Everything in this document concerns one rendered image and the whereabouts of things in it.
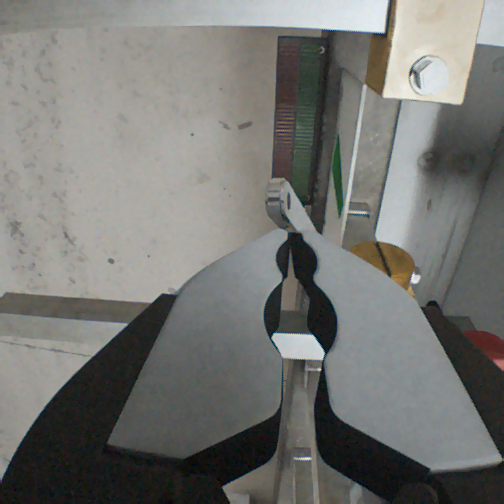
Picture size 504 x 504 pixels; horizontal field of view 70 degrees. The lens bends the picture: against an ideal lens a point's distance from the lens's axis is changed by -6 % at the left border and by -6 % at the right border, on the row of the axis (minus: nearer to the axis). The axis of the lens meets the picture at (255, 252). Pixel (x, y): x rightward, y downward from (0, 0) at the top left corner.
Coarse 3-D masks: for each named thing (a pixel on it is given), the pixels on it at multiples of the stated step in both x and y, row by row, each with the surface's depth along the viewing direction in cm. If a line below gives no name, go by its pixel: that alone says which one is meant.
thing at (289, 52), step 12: (288, 48) 34; (288, 60) 34; (288, 72) 35; (288, 84) 35; (288, 96) 36; (288, 108) 37; (276, 120) 37; (288, 120) 37; (276, 132) 38; (288, 132) 38; (276, 144) 39; (288, 144) 39; (276, 156) 39; (288, 156) 39; (276, 168) 40; (288, 168) 40; (288, 180) 41
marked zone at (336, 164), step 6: (336, 144) 36; (336, 150) 36; (336, 156) 36; (336, 162) 36; (336, 168) 36; (336, 174) 36; (336, 180) 36; (336, 186) 35; (336, 192) 35; (342, 192) 33; (336, 198) 35; (342, 198) 32; (342, 204) 32
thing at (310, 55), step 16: (304, 48) 34; (304, 64) 34; (304, 80) 35; (304, 96) 36; (304, 112) 37; (304, 128) 38; (304, 144) 39; (304, 160) 39; (304, 176) 40; (304, 192) 41
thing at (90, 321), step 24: (0, 312) 32; (24, 312) 32; (48, 312) 32; (72, 312) 32; (96, 312) 33; (120, 312) 33; (288, 312) 33; (24, 336) 33; (48, 336) 33; (72, 336) 33; (96, 336) 33; (288, 336) 31; (312, 336) 31
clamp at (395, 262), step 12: (360, 252) 29; (372, 252) 29; (384, 252) 29; (396, 252) 29; (372, 264) 27; (384, 264) 28; (396, 264) 28; (408, 264) 28; (396, 276) 27; (408, 276) 27; (408, 288) 28
